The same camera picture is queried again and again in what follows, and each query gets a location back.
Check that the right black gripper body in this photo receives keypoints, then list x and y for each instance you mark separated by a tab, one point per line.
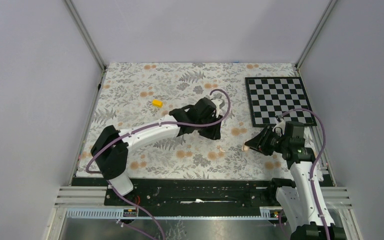
273	143

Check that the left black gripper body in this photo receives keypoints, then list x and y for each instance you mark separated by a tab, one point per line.
210	131

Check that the pink earbud charging case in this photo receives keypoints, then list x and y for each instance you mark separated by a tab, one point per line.
245	148

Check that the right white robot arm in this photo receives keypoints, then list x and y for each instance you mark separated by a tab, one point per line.
301	198

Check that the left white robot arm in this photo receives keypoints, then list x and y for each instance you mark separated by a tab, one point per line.
112	148

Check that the black white checkerboard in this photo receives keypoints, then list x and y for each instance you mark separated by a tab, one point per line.
269	97

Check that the yellow block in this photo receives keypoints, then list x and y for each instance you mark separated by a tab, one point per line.
157	103

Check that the floral table mat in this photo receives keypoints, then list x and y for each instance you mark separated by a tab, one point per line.
125	101

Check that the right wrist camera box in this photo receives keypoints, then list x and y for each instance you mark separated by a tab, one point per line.
279	128

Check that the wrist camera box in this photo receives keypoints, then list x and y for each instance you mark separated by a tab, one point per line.
279	128
218	100

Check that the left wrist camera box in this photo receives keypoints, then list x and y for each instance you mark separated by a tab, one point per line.
218	100

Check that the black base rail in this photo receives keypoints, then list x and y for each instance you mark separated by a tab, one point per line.
191	197

